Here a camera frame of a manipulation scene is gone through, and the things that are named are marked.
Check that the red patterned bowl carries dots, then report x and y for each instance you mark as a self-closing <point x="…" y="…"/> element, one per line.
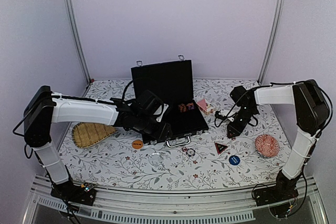
<point x="267" y="146"/>

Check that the clear plastic round lid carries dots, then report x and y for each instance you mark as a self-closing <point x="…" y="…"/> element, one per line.
<point x="155" y="159"/>

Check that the left aluminium frame post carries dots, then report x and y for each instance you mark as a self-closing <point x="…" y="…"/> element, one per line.
<point x="76" y="38"/>

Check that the orange round dealer button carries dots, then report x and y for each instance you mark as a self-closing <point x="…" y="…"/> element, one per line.
<point x="137" y="144"/>

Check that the black triangular all-in button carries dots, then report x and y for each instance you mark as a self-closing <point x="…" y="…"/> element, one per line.
<point x="220" y="148"/>

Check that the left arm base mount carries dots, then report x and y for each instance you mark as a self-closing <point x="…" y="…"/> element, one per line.
<point x="84" y="194"/>

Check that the blue round dealer button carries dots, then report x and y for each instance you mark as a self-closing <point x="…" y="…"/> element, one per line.
<point x="234" y="160"/>

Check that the floral table cloth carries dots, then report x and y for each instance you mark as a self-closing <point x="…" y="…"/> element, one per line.
<point x="114" y="162"/>

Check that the black poker set case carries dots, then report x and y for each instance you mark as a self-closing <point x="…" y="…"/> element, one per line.
<point x="172" y="82"/>

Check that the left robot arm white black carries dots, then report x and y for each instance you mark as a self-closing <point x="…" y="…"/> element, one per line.
<point x="46" y="108"/>

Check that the aluminium frame post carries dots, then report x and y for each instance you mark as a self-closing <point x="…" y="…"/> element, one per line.
<point x="271" y="40"/>
<point x="76" y="38"/>

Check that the woven bamboo tray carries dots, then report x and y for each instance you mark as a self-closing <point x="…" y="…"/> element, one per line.
<point x="85" y="135"/>

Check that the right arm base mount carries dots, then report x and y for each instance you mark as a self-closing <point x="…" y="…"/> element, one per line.
<point x="267" y="195"/>

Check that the front aluminium rail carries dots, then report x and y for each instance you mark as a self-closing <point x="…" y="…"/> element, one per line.
<point x="121" y="205"/>

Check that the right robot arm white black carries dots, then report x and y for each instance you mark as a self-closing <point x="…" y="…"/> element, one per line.
<point x="313" y="112"/>

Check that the red playing card deck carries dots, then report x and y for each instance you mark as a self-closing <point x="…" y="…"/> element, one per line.
<point x="205" y="107"/>

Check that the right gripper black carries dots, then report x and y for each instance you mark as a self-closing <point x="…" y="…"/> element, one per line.
<point x="236" y="130"/>

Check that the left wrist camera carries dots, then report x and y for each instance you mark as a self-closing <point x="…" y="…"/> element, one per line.
<point x="158" y="114"/>

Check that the right aluminium frame post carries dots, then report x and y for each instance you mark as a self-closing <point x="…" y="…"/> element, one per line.
<point x="271" y="40"/>

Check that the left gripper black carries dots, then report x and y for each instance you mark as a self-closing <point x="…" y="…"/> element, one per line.
<point x="161" y="134"/>

